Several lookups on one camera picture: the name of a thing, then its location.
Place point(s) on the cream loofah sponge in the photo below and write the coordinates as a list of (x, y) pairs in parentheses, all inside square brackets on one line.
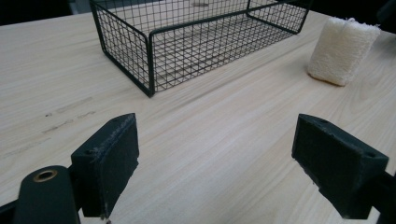
[(339, 51)]

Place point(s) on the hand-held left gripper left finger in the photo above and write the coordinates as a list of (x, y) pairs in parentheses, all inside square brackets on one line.
[(104, 168)]

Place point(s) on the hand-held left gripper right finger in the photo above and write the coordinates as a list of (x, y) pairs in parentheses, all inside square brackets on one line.
[(336, 165)]

